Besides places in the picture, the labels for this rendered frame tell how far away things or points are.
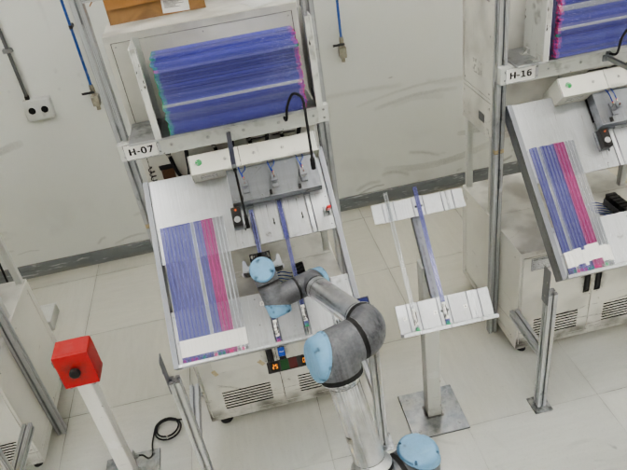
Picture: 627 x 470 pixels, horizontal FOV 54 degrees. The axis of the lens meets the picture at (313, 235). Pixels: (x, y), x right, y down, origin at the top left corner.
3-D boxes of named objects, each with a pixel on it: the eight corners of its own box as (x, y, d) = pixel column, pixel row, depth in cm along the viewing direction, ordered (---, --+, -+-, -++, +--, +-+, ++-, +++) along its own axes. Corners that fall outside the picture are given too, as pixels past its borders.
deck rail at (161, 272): (182, 368, 221) (179, 368, 215) (176, 370, 221) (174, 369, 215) (151, 186, 239) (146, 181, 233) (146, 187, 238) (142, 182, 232)
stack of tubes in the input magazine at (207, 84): (309, 107, 222) (298, 33, 207) (169, 135, 217) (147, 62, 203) (302, 96, 232) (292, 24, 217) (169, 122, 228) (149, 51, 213)
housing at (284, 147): (318, 163, 244) (319, 149, 230) (196, 188, 240) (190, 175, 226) (313, 145, 246) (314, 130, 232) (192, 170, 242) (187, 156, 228)
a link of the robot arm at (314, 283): (401, 309, 157) (314, 255, 199) (366, 327, 153) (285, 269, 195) (409, 346, 161) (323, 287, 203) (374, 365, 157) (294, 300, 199)
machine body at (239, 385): (362, 395, 287) (349, 293, 253) (215, 431, 281) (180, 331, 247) (333, 309, 341) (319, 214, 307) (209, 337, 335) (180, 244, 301)
